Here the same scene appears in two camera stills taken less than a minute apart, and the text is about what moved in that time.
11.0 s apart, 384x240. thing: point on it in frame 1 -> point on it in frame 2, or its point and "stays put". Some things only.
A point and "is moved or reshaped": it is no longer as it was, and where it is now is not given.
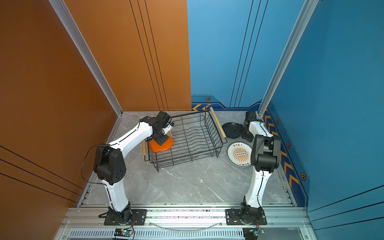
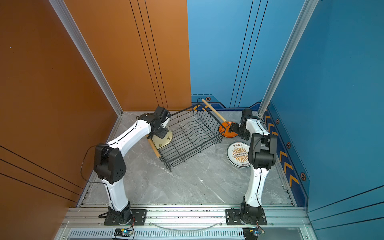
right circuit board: (252, 233) stays put
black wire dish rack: (196, 136) is moved or reshaped
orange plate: (156, 147) -> (224, 129)
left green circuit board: (123, 232) stays put
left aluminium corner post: (91, 61) stays put
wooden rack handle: (144, 147) -> (153, 146)
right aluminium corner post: (307, 12) stays put
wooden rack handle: (217, 122) -> (217, 113)
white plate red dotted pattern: (239, 154) stays put
